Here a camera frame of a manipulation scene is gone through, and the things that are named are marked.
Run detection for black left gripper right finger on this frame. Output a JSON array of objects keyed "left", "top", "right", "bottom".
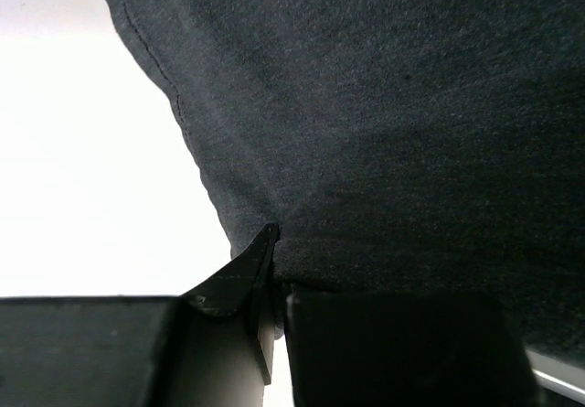
[{"left": 285, "top": 285, "right": 544, "bottom": 406}]

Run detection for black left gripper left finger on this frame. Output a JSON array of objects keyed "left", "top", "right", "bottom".
[{"left": 1, "top": 224, "right": 280, "bottom": 406}]

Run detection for black trousers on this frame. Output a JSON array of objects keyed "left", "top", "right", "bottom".
[{"left": 105, "top": 0, "right": 584, "bottom": 366}]

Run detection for aluminium rail at table front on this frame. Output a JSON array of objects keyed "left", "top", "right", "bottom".
[{"left": 526, "top": 349, "right": 585, "bottom": 407}]

